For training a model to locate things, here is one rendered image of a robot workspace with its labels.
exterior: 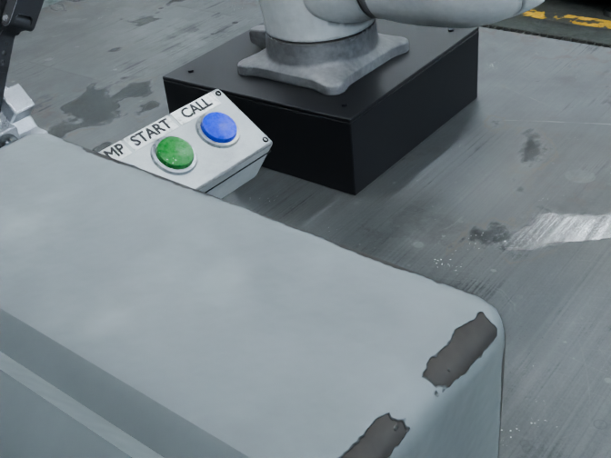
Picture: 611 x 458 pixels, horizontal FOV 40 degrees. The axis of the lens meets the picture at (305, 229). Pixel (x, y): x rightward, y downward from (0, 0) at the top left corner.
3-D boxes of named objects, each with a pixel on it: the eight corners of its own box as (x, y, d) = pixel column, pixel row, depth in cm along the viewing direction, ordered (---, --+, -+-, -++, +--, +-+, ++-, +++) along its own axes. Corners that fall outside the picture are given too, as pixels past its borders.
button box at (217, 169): (109, 274, 65) (121, 237, 61) (48, 210, 66) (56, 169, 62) (257, 176, 75) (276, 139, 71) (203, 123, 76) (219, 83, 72)
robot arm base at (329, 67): (295, 25, 134) (290, -9, 131) (413, 47, 121) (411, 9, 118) (214, 68, 123) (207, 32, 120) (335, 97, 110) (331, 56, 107)
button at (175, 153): (170, 184, 66) (175, 171, 65) (144, 158, 67) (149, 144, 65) (196, 168, 68) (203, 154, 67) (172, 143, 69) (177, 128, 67)
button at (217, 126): (214, 157, 69) (220, 144, 68) (189, 133, 70) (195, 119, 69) (239, 143, 71) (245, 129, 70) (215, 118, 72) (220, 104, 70)
